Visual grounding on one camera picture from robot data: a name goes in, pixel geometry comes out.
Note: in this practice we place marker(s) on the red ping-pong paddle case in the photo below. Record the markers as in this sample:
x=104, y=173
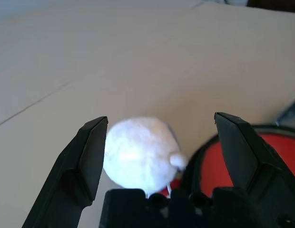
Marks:
x=211, y=166

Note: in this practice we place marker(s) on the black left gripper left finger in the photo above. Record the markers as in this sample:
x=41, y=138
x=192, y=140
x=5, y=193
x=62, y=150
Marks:
x=73, y=166

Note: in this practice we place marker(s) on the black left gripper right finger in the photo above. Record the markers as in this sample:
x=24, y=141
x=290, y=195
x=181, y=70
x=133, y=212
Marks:
x=247, y=152

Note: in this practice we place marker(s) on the white pom-pom zipper pull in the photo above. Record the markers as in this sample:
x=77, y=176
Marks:
x=138, y=154

